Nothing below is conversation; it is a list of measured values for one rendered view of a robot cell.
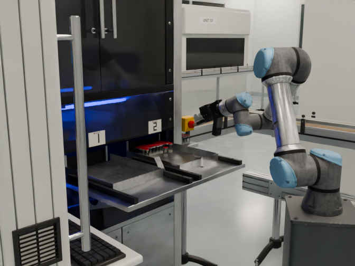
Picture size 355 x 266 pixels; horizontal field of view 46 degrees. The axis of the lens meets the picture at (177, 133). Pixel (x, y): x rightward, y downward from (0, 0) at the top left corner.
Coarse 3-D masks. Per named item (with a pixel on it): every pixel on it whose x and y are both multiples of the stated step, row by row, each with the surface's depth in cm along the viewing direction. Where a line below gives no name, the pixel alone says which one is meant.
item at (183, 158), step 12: (132, 156) 196; (144, 156) 190; (156, 156) 201; (168, 156) 201; (180, 156) 201; (192, 156) 201; (204, 156) 200; (216, 156) 193; (180, 168) 176; (192, 168) 182
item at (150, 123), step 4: (156, 120) 201; (160, 120) 203; (148, 124) 198; (152, 124) 200; (160, 124) 204; (148, 128) 198; (152, 128) 200; (156, 128) 202; (160, 128) 204; (148, 132) 199; (152, 132) 201
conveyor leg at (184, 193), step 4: (184, 192) 249; (184, 196) 249; (184, 200) 250; (184, 204) 250; (184, 208) 251; (184, 212) 252; (184, 216) 252; (184, 220) 253; (184, 224) 253; (184, 228) 254; (184, 232) 254; (184, 236) 255; (184, 240) 255; (184, 244) 256; (184, 248) 257; (184, 252) 257; (184, 264) 259
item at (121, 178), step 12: (120, 156) 189; (96, 168) 182; (108, 168) 182; (120, 168) 182; (132, 168) 182; (144, 168) 179; (156, 168) 173; (96, 180) 159; (108, 180) 166; (120, 180) 166; (132, 180) 160; (144, 180) 164
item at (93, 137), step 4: (92, 132) 175; (96, 132) 176; (100, 132) 178; (104, 132) 179; (88, 136) 173; (92, 136) 175; (96, 136) 176; (100, 136) 178; (104, 136) 179; (92, 140) 175; (96, 140) 177; (100, 140) 178; (104, 140) 180; (92, 144) 176; (96, 144) 177; (100, 144) 179
